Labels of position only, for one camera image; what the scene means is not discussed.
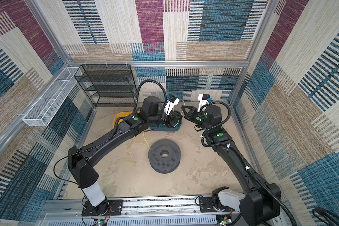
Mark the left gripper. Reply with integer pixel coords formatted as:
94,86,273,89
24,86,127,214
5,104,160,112
147,110,182,129

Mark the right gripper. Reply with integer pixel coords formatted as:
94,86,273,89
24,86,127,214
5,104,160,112
181,105,211,132

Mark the yellow cable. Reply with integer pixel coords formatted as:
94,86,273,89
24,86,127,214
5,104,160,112
117,99,186,164

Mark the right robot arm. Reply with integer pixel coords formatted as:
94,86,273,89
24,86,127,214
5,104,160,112
181,101,297,226

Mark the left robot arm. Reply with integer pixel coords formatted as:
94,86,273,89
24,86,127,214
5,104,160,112
66,79,182,207

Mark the teal plastic bin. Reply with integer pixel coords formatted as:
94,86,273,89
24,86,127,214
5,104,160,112
149,120,182,132

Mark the dark grey perforated spool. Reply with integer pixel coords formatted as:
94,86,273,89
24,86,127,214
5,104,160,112
148,139,181,174

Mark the yellow plastic bin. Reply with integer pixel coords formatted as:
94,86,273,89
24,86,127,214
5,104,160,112
113,112,141,127

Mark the black wire mesh shelf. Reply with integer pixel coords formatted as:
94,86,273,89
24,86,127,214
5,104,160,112
74,64,137,107

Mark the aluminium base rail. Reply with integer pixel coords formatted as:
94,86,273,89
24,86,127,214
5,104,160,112
36,195,246,226

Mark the white wire mesh basket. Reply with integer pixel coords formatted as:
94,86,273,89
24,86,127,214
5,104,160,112
23,67,78,127

